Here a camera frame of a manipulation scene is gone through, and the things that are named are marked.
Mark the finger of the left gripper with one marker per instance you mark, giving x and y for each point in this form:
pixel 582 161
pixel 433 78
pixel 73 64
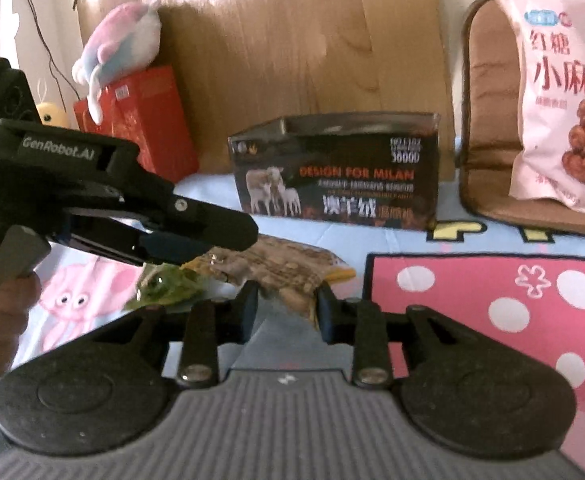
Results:
pixel 115 240
pixel 155 205

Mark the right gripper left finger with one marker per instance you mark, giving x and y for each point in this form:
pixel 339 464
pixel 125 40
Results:
pixel 234 317

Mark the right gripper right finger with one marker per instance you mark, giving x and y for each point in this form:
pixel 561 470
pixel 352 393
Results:
pixel 336 318

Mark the yellow peanut snack packet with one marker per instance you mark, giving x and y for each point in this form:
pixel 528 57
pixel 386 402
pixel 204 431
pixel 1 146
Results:
pixel 287 270

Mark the green snack packet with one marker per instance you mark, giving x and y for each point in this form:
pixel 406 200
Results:
pixel 163 285

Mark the person's left hand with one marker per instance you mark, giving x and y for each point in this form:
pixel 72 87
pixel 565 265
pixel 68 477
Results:
pixel 17 297

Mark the red gift box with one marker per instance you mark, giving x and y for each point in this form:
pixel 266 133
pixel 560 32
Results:
pixel 146 108

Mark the dark sheep-print cardboard box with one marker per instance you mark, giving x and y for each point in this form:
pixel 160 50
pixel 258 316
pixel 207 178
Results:
pixel 368 168

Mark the pastel plush toy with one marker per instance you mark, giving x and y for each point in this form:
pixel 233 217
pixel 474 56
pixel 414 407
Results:
pixel 125 41

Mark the wooden headboard panel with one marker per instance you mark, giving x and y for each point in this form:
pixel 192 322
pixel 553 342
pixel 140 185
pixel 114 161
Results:
pixel 243 62

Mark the pink fried-twist snack bag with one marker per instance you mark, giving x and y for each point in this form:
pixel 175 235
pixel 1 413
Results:
pixel 550 36

